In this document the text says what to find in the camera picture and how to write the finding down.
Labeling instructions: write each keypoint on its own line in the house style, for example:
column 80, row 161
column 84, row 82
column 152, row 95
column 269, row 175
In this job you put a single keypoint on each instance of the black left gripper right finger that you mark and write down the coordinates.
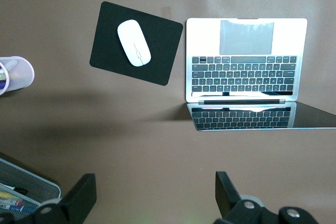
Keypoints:
column 227, row 195

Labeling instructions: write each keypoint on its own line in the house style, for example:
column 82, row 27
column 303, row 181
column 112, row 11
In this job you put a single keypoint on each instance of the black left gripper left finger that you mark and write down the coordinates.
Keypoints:
column 78, row 197

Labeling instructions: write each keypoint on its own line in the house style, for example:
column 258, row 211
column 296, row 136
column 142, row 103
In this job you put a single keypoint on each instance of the silver laptop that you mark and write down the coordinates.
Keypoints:
column 204, row 37

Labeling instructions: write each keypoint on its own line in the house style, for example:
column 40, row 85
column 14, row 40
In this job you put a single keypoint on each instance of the white marker with blue cap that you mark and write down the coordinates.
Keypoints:
column 11, row 205

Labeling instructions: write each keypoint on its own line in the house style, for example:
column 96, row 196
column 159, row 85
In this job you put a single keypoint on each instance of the yellow marker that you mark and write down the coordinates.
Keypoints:
column 8, row 195

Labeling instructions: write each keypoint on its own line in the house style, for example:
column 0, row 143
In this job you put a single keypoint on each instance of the silver mesh desk tray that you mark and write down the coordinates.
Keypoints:
column 29, row 179

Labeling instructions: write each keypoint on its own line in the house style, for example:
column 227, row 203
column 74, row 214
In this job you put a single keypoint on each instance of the pink mesh pen cup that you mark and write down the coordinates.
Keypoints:
column 22, row 74

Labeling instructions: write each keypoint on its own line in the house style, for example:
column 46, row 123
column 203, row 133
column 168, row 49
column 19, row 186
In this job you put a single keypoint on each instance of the black mouse pad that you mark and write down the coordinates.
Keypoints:
column 162, row 51

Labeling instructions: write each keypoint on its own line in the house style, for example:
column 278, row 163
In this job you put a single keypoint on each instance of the white computer mouse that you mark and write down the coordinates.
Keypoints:
column 134, row 43

